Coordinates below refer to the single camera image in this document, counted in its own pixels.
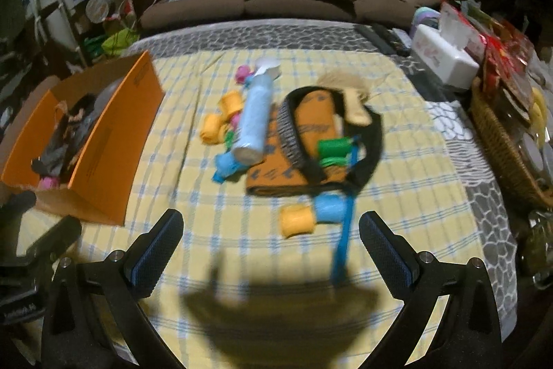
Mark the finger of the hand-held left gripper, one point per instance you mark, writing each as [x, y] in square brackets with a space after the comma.
[54, 237]
[17, 207]

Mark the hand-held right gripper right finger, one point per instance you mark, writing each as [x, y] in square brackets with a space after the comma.
[389, 254]

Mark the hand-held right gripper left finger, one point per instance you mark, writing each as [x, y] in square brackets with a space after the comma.
[151, 256]

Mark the yellow roll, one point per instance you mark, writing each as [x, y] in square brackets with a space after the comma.
[298, 222]
[213, 129]

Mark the orange cardboard box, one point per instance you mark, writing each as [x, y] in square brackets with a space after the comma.
[112, 144]

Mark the green plastic cup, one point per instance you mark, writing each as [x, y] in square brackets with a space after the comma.
[335, 150]

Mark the black pouch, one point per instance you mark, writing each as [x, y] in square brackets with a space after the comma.
[371, 135]

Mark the beige wooden scoop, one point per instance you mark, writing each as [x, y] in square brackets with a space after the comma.
[357, 107]

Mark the light blue spray can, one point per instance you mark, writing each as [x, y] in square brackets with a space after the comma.
[255, 118]

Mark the pink roll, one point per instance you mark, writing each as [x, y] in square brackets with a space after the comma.
[244, 75]
[235, 121]
[54, 183]

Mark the yellow plaid blanket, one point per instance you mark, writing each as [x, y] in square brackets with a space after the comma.
[410, 187]

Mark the grey cloth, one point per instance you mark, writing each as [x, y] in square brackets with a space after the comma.
[65, 148]

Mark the blue plastic hook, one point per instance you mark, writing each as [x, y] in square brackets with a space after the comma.
[227, 168]

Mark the glass jar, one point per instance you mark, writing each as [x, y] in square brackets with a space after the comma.
[538, 248]

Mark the wicker basket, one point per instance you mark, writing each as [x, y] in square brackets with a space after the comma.
[501, 144]

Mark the green bag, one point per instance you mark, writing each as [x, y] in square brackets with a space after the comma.
[119, 41]

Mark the white tissue box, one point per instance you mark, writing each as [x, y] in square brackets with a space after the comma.
[440, 57]

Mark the black remote control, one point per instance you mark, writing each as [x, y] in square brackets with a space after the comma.
[376, 40]
[395, 44]

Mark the round silver disc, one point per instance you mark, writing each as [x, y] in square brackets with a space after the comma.
[96, 9]

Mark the grey remote control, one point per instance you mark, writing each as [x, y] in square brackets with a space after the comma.
[401, 35]

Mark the pile of red snack packets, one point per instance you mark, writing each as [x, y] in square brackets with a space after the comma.
[510, 62]

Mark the red white plastic packet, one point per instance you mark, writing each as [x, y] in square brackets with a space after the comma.
[456, 25]

